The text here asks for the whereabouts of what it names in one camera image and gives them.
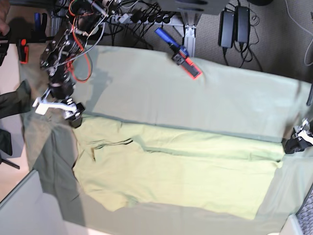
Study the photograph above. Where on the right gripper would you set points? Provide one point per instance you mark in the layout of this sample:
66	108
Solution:
73	112

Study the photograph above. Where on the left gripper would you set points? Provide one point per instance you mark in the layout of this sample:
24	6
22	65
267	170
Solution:
302	132

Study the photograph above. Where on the light green T-shirt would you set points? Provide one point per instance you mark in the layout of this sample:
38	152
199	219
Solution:
121	164

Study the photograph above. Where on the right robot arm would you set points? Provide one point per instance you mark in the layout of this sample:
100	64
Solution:
82	19

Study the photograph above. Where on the dark green garment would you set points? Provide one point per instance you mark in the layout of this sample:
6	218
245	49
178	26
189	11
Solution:
16	102

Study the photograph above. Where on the green table cloth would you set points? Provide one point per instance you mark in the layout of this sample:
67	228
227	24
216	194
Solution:
146	86

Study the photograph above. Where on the black orange clamp left edge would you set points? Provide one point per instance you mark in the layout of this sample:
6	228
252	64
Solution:
23	50

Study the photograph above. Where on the blue orange bar clamp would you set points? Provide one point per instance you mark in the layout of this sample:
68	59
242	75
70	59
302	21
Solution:
181	55

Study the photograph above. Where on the black power adapter brick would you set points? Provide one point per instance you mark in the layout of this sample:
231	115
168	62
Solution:
226	29

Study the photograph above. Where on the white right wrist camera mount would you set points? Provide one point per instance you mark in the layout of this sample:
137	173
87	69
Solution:
42	104

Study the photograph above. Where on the aluminium table frame leg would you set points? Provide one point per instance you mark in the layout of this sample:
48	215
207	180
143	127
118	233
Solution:
185	25

